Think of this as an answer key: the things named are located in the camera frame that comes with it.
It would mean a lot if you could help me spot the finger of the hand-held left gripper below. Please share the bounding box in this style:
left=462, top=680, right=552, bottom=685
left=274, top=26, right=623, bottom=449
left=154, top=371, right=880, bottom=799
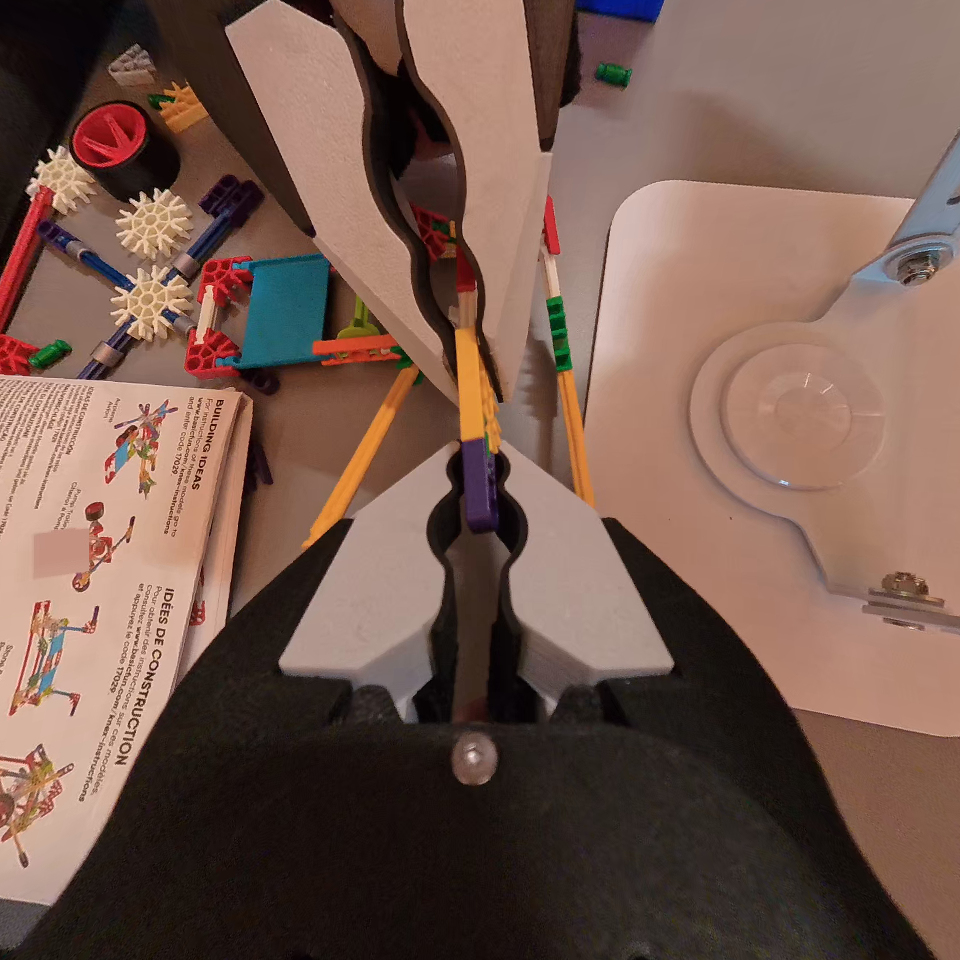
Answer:
left=225, top=0, right=460, bottom=411
left=396, top=0, right=555, bottom=404

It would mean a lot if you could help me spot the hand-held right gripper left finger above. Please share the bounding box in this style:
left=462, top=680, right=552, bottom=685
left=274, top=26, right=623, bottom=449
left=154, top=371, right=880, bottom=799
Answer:
left=277, top=439, right=462, bottom=723

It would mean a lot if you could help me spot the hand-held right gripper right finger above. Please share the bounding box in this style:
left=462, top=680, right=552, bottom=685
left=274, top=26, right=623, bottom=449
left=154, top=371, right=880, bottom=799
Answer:
left=489, top=446, right=675, bottom=723

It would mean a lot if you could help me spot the colourful construction toy model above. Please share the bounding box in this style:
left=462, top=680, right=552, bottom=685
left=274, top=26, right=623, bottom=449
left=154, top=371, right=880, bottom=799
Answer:
left=183, top=195, right=597, bottom=550

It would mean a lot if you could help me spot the yellow connector with green rods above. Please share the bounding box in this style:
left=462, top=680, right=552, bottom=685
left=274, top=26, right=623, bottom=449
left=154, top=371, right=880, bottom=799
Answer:
left=147, top=81, right=210, bottom=135

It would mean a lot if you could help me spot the red wheel with black tyre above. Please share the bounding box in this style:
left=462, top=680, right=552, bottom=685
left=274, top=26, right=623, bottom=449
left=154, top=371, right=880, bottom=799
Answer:
left=69, top=101, right=181, bottom=202

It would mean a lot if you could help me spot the white toy booklet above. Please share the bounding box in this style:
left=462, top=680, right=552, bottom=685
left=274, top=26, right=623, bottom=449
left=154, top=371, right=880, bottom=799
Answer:
left=180, top=390, right=255, bottom=676

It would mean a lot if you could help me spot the blue plastic box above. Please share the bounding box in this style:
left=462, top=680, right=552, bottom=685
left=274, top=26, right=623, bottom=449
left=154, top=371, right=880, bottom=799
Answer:
left=576, top=0, right=665, bottom=24

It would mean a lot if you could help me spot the blue rod cross assembly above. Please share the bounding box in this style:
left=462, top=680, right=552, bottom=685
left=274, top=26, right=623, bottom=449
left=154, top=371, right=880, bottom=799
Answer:
left=37, top=176, right=280, bottom=396

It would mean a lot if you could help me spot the white book stand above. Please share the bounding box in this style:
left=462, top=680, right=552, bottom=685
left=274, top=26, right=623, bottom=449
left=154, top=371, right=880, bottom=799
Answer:
left=585, top=127, right=960, bottom=740

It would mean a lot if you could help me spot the illustrated toy leaflet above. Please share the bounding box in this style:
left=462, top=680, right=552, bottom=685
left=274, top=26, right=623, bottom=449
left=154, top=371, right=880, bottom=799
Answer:
left=0, top=375, right=245, bottom=905

